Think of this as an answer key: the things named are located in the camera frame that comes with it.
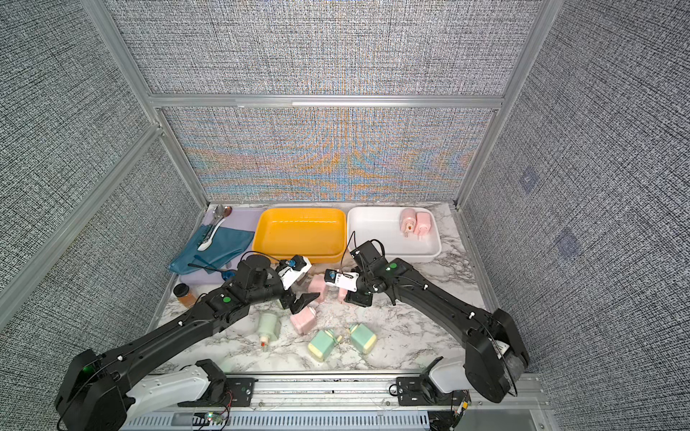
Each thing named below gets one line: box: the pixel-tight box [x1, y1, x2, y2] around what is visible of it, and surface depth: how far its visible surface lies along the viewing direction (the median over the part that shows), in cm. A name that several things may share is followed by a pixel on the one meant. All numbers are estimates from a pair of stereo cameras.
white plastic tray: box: [346, 206, 443, 259], surface depth 110 cm
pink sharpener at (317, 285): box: [308, 273, 327, 303], surface depth 89 cm
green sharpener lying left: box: [258, 312, 282, 348], surface depth 80 cm
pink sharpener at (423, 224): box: [413, 211, 433, 239], surface depth 107 cm
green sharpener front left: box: [307, 328, 336, 362], surface depth 77 cm
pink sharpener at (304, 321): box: [290, 306, 318, 335], surface depth 81 cm
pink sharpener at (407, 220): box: [398, 207, 417, 238], surface depth 108 cm
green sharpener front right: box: [348, 323, 378, 355], surface depth 79 cm
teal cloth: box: [168, 224, 256, 274], surface depth 105 cm
